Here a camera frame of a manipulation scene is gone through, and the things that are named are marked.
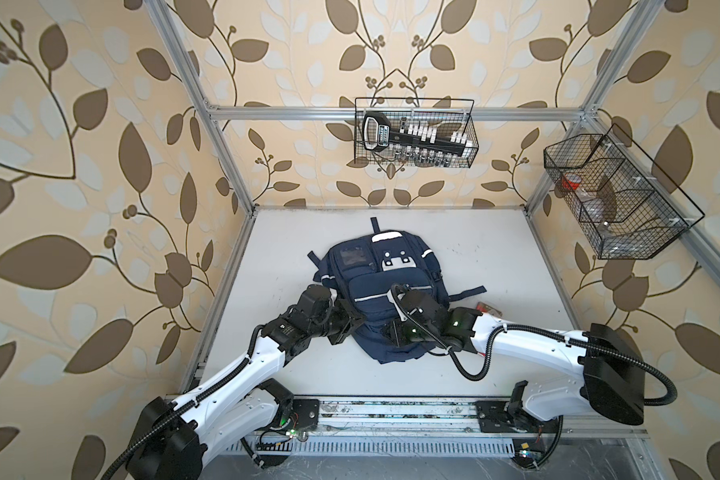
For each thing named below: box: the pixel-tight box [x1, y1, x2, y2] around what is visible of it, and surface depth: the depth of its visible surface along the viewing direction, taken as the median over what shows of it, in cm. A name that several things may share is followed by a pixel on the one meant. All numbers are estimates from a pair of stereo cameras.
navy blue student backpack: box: [307, 217, 487, 364], surface depth 96 cm
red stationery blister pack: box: [476, 301, 504, 317], surface depth 96 cm
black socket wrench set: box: [362, 112, 475, 165], surface depth 86 cm
